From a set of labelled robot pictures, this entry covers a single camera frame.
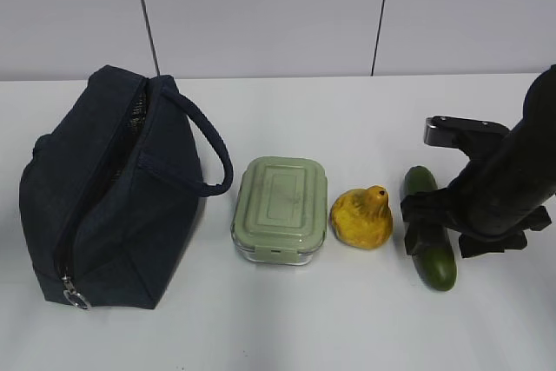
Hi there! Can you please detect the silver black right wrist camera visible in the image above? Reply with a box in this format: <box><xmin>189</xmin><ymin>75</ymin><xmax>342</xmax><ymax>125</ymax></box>
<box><xmin>423</xmin><ymin>116</ymin><xmax>510</xmax><ymax>148</ymax></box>

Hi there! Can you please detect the yellow pear shaped fruit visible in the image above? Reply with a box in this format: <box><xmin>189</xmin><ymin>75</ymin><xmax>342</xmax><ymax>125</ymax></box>
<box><xmin>330</xmin><ymin>185</ymin><xmax>394</xmax><ymax>249</ymax></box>

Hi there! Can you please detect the dark green cucumber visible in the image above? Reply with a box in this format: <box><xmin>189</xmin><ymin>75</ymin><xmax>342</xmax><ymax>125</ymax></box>
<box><xmin>401</xmin><ymin>166</ymin><xmax>457</xmax><ymax>292</ymax></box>

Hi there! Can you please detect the dark navy fabric lunch bag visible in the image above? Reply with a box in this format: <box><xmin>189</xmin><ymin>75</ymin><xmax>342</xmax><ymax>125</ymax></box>
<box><xmin>19</xmin><ymin>65</ymin><xmax>234</xmax><ymax>309</ymax></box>

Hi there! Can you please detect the green lidded glass food container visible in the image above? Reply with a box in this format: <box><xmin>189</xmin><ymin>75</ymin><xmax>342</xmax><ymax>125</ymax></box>
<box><xmin>231</xmin><ymin>156</ymin><xmax>328</xmax><ymax>266</ymax></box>

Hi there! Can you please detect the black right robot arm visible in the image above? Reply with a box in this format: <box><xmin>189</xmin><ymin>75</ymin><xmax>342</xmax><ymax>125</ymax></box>
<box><xmin>400</xmin><ymin>68</ymin><xmax>555</xmax><ymax>258</ymax></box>

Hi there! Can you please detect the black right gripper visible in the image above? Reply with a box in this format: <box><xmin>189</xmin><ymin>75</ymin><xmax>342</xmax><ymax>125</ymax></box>
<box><xmin>401</xmin><ymin>130</ymin><xmax>549</xmax><ymax>259</ymax></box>

